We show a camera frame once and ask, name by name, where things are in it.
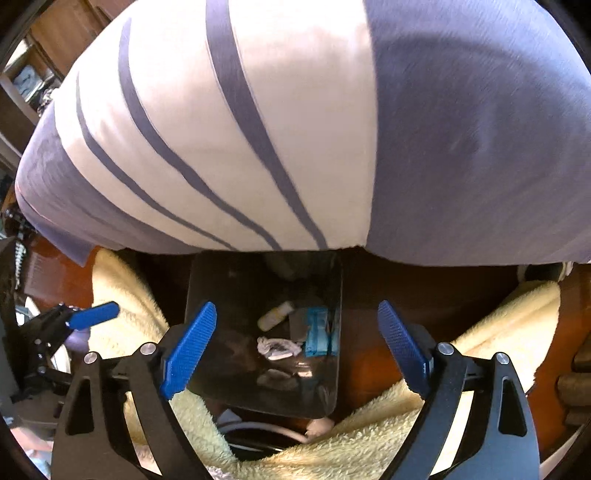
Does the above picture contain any black trash bin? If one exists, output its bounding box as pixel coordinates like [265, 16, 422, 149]
[185, 251, 342, 419]

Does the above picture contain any cream fluffy blanket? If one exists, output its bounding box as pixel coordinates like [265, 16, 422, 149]
[89, 249, 561, 479]

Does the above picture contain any crumpled white paper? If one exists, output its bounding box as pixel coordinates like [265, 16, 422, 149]
[256, 337, 301, 361]

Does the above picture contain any blue plastic package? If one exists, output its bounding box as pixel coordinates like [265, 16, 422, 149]
[304, 307, 329, 357]

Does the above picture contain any small white bottle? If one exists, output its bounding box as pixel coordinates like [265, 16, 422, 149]
[257, 301, 296, 332]

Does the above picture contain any blue white striped bedspread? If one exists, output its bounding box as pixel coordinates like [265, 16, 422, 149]
[15, 1, 590, 266]

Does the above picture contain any wooden wardrobe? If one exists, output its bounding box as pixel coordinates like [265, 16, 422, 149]
[1, 0, 130, 157]

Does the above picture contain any white cable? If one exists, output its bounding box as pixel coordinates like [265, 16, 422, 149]
[216, 416, 334, 446]

